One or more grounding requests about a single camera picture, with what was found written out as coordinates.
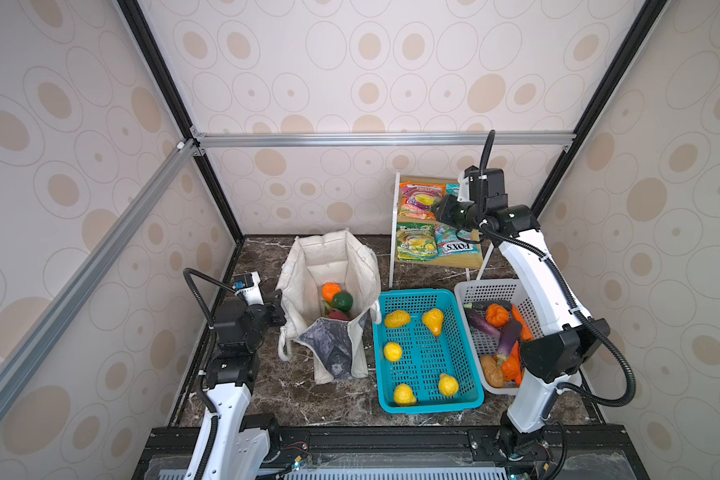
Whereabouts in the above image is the pink dragon fruit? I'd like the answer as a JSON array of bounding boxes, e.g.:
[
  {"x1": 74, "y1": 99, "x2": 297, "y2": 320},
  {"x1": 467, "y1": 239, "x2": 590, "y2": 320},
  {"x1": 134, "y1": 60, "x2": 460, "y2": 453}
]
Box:
[{"x1": 327, "y1": 309, "x2": 350, "y2": 321}]

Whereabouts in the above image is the orange tangerine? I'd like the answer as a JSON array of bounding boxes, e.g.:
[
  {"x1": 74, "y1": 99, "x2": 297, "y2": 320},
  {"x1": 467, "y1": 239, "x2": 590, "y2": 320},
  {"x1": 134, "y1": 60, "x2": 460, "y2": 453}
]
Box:
[{"x1": 321, "y1": 282, "x2": 343, "y2": 303}]

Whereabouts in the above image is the orange fruit candy bag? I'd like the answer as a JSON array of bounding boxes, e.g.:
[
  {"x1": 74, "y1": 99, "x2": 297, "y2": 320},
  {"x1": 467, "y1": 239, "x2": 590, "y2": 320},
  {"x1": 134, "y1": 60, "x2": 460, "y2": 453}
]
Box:
[{"x1": 399, "y1": 182, "x2": 446, "y2": 220}]

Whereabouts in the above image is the cream canvas grocery bag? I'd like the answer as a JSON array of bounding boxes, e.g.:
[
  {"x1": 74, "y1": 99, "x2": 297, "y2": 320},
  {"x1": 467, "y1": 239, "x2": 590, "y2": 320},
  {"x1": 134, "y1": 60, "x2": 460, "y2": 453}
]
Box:
[{"x1": 276, "y1": 230, "x2": 381, "y2": 384}]

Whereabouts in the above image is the green avocado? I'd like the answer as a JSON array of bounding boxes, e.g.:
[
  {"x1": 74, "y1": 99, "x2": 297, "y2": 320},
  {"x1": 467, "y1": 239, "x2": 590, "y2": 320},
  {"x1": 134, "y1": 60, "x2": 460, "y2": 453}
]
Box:
[{"x1": 330, "y1": 291, "x2": 354, "y2": 313}]

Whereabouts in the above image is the teal mint candy bag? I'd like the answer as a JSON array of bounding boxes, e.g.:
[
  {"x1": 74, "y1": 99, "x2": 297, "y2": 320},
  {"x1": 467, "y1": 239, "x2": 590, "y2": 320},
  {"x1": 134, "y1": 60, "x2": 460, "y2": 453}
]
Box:
[{"x1": 446, "y1": 183, "x2": 460, "y2": 198}]

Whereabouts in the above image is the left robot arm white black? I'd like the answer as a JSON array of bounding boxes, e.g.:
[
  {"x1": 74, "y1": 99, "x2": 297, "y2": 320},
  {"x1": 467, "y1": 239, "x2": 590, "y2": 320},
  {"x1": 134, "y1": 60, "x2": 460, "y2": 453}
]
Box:
[{"x1": 184, "y1": 290, "x2": 285, "y2": 479}]

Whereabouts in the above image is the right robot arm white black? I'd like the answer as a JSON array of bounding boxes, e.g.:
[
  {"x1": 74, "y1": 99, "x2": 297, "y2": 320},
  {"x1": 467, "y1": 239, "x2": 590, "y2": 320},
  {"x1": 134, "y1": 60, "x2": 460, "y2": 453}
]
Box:
[{"x1": 434, "y1": 166, "x2": 600, "y2": 434}]

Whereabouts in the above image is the teal Fox's candy bag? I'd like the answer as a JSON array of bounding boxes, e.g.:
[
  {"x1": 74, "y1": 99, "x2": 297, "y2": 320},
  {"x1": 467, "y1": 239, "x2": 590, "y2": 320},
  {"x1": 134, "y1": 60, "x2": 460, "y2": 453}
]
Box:
[{"x1": 435, "y1": 224, "x2": 480, "y2": 257}]

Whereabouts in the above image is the green lemon candy bag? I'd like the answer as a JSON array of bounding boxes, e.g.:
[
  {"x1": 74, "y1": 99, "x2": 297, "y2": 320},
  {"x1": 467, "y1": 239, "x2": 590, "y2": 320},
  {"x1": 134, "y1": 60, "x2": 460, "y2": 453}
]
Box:
[{"x1": 396, "y1": 222, "x2": 438, "y2": 262}]

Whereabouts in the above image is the silver aluminium crossbar back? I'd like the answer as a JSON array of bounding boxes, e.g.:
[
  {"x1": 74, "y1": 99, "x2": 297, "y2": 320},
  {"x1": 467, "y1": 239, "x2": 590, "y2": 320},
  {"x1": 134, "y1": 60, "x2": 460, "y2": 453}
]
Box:
[{"x1": 196, "y1": 131, "x2": 576, "y2": 149}]

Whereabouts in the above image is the silver aluminium crossbar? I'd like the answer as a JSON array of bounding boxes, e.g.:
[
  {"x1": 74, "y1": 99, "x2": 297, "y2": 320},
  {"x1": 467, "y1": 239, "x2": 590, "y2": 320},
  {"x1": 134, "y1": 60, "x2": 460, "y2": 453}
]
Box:
[
  {"x1": 196, "y1": 131, "x2": 576, "y2": 149},
  {"x1": 0, "y1": 138, "x2": 199, "y2": 421}
]

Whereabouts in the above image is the orange bell pepper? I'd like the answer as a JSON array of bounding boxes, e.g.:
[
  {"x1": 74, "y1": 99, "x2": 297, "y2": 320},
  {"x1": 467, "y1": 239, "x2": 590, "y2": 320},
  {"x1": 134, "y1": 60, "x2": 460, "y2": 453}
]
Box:
[{"x1": 485, "y1": 303, "x2": 510, "y2": 329}]

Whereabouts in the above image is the purple eggplant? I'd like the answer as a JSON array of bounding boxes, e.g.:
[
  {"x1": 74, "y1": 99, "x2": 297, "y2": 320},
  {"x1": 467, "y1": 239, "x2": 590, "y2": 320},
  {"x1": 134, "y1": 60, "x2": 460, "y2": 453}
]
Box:
[
  {"x1": 494, "y1": 319, "x2": 522, "y2": 366},
  {"x1": 465, "y1": 308, "x2": 501, "y2": 339}
]

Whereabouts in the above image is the yellow pear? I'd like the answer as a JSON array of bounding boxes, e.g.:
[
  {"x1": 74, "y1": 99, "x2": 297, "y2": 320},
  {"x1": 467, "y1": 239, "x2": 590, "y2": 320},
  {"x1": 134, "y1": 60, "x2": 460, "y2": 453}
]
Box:
[{"x1": 421, "y1": 308, "x2": 445, "y2": 337}]

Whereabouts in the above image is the yellow lemon middle left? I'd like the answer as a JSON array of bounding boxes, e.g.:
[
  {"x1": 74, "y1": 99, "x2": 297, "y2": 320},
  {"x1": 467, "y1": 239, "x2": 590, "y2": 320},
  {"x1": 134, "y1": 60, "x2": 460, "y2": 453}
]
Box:
[{"x1": 383, "y1": 342, "x2": 403, "y2": 363}]

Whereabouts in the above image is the yellow lemon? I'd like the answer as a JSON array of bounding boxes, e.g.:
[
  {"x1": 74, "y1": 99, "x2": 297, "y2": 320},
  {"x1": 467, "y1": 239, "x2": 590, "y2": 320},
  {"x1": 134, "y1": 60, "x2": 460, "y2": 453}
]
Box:
[
  {"x1": 383, "y1": 342, "x2": 403, "y2": 363},
  {"x1": 384, "y1": 310, "x2": 411, "y2": 329},
  {"x1": 438, "y1": 373, "x2": 460, "y2": 397},
  {"x1": 393, "y1": 384, "x2": 417, "y2": 406}
]

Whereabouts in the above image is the yellow lemon upper left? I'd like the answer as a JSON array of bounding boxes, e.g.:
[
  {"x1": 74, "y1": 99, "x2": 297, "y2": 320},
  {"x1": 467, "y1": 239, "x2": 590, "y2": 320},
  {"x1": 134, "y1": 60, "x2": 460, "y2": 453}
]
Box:
[{"x1": 384, "y1": 310, "x2": 411, "y2": 329}]

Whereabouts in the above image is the orange carrot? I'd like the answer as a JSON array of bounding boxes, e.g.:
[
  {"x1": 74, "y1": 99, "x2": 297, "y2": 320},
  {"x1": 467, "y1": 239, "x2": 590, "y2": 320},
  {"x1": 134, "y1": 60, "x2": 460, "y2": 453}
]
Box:
[{"x1": 511, "y1": 305, "x2": 534, "y2": 342}]

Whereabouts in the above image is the white plastic basket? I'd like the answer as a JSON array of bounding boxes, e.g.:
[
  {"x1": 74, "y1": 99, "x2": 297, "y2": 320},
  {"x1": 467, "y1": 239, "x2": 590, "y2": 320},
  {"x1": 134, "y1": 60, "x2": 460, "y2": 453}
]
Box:
[{"x1": 454, "y1": 279, "x2": 559, "y2": 396}]

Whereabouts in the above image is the yellow lemon bottom left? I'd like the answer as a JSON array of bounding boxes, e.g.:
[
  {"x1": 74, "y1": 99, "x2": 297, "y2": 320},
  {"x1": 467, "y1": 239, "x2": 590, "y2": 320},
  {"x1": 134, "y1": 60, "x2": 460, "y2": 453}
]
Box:
[{"x1": 393, "y1": 384, "x2": 417, "y2": 406}]

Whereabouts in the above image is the teal plastic basket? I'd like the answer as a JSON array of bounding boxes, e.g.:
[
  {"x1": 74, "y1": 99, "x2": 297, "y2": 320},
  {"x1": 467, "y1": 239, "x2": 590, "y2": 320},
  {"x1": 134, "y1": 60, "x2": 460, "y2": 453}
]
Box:
[{"x1": 373, "y1": 289, "x2": 484, "y2": 415}]

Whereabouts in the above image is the brown potato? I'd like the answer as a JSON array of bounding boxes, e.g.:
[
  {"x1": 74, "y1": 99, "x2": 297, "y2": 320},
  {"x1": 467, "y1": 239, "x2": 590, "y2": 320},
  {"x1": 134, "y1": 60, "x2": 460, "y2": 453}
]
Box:
[{"x1": 480, "y1": 355, "x2": 505, "y2": 389}]

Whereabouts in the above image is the yellow lemon bottom right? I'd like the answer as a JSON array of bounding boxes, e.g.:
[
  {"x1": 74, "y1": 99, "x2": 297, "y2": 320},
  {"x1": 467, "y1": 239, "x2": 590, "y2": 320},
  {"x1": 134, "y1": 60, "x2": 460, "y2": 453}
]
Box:
[{"x1": 438, "y1": 373, "x2": 460, "y2": 397}]

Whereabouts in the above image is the silver aluminium crossbar left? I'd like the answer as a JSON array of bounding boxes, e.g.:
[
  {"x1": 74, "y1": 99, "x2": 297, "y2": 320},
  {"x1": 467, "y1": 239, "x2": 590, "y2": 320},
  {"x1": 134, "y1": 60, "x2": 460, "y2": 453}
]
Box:
[{"x1": 0, "y1": 138, "x2": 199, "y2": 421}]

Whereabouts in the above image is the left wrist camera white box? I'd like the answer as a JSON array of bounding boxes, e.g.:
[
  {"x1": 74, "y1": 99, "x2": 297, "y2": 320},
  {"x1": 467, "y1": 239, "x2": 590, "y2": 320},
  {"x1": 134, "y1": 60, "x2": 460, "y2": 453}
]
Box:
[{"x1": 231, "y1": 272, "x2": 263, "y2": 305}]

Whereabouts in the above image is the white wire wooden shelf rack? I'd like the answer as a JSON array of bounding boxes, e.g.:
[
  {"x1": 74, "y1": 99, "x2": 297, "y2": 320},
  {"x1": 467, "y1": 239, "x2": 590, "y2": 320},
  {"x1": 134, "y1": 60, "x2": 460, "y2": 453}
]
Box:
[{"x1": 388, "y1": 171, "x2": 493, "y2": 287}]

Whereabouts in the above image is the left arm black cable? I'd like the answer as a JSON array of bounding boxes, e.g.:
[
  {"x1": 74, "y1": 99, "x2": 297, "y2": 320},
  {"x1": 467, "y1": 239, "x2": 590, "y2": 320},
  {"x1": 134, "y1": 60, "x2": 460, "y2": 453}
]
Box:
[{"x1": 182, "y1": 267, "x2": 240, "y2": 415}]

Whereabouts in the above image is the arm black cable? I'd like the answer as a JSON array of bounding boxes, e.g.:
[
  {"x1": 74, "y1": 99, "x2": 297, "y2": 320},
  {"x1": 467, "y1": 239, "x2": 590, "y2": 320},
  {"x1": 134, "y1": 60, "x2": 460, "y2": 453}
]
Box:
[
  {"x1": 478, "y1": 129, "x2": 637, "y2": 409},
  {"x1": 182, "y1": 267, "x2": 240, "y2": 415}
]

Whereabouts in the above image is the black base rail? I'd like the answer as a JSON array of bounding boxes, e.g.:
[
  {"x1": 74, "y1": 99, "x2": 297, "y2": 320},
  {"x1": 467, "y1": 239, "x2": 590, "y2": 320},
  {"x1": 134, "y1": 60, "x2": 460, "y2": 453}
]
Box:
[{"x1": 133, "y1": 424, "x2": 649, "y2": 480}]

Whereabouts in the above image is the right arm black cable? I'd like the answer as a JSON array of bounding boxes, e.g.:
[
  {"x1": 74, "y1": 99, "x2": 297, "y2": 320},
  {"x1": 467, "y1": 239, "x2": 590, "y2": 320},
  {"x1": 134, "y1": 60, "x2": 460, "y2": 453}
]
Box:
[{"x1": 478, "y1": 129, "x2": 637, "y2": 409}]

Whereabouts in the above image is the black corner frame post right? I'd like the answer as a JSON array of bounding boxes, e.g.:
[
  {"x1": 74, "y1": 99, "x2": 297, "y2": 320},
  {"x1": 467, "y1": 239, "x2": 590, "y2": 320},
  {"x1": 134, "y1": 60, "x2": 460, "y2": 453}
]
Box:
[{"x1": 531, "y1": 0, "x2": 670, "y2": 218}]

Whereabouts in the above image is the black corner frame post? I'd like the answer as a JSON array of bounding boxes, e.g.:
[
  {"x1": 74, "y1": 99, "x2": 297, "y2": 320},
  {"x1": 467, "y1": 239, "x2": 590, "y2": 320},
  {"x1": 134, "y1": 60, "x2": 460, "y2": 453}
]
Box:
[
  {"x1": 116, "y1": 0, "x2": 245, "y2": 243},
  {"x1": 531, "y1": 0, "x2": 670, "y2": 218}
]

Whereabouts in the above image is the black corner frame post left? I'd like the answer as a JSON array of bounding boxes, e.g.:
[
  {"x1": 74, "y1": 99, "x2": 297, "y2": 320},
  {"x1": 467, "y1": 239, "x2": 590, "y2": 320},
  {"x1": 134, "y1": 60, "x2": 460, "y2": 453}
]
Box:
[{"x1": 116, "y1": 0, "x2": 245, "y2": 243}]

